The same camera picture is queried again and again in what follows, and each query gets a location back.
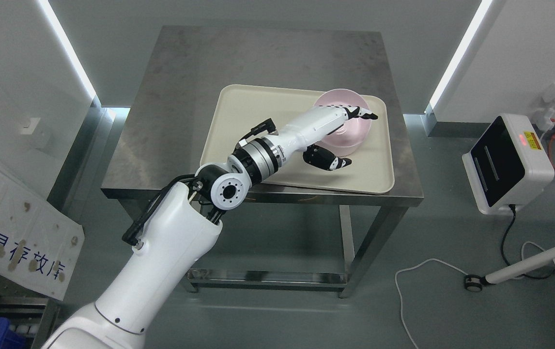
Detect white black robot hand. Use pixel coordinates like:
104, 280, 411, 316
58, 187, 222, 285
265, 105, 379, 172

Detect pink bowl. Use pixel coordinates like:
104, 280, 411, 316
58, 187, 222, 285
315, 89, 372, 157

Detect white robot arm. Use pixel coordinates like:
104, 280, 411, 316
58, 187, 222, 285
43, 119, 283, 349

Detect beige plastic tray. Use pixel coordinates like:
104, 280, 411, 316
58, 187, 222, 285
200, 84, 395, 195

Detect stainless steel table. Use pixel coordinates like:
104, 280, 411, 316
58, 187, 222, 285
101, 26, 424, 299

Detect white black box device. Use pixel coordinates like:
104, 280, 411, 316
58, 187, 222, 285
462, 113, 555, 216

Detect white wheeled stand leg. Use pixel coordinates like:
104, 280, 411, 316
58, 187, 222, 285
463, 247, 555, 292

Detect white sign board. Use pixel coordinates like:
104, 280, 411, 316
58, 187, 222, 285
0, 170, 85, 301

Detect white floor cable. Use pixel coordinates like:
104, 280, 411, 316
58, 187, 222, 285
394, 241, 549, 349

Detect black power cable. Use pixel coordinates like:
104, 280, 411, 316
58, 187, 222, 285
500, 205, 555, 281

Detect white wall socket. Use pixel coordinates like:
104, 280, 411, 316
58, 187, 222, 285
530, 82, 555, 133

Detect white wall switch box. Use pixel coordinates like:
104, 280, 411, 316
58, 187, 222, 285
20, 117, 41, 136

